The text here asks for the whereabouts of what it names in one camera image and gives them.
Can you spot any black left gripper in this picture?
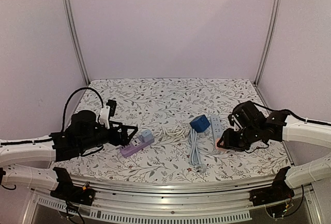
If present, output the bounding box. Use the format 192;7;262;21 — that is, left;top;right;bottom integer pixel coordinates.
79;121;138;152

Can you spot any pink small charger plug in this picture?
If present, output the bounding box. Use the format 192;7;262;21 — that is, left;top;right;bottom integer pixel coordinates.
215;138;225;151

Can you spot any light blue charger plug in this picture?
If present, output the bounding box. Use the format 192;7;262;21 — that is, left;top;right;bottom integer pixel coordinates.
141;129;155;144

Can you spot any dark blue cube socket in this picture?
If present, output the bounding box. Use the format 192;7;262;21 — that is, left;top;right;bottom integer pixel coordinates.
189;114;210;133

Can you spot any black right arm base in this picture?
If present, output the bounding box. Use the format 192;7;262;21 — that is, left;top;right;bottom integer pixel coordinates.
249;166;294;206

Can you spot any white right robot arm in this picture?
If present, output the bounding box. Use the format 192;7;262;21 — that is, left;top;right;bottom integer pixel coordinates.
216;101;330;201

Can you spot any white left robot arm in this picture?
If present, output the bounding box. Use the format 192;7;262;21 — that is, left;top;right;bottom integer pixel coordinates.
1;108;138;168

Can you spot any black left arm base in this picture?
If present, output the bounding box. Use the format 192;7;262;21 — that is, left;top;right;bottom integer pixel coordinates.
50;167;96;206

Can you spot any light blue power strip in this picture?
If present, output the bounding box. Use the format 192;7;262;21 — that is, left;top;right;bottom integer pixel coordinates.
210;115;223;141

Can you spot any purple power strip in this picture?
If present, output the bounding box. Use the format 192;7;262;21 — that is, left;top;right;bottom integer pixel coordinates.
119;135;154;158

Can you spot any floral patterned table mat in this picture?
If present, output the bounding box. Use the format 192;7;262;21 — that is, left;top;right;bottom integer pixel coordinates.
57;79;290;184

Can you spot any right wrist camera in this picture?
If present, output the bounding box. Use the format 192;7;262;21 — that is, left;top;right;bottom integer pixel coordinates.
228;114;242;131

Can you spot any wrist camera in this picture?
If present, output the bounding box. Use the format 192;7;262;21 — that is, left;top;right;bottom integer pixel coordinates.
228;114;242;131
98;100;117;129

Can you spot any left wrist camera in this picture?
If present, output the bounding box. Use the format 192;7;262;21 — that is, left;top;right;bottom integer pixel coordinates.
98;100;117;129

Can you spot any light blue coiled cable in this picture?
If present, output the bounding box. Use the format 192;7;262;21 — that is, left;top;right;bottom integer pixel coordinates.
187;128;207;173

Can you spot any cream coiled power cable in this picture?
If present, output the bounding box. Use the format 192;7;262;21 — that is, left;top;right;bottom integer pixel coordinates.
154;125;191;140

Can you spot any aluminium front table rail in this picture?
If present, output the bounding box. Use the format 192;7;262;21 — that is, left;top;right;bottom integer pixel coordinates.
22;172;324;224

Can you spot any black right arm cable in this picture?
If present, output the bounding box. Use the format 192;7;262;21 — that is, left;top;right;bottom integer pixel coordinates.
250;101;331;126

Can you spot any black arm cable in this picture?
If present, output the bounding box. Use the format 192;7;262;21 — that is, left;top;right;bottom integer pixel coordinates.
250;101;331;126
0;87;106;146

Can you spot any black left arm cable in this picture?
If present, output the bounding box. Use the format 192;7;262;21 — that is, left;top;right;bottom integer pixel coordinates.
0;87;106;146

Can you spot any left aluminium frame post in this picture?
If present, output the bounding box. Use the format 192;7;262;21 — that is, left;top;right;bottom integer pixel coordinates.
63;0;91;85

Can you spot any aluminium frame post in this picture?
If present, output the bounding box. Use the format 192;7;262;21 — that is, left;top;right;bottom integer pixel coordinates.
253;0;281;88
63;0;91;85

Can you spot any right aluminium frame post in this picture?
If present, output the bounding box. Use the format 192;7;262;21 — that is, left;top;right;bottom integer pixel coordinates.
253;0;281;88

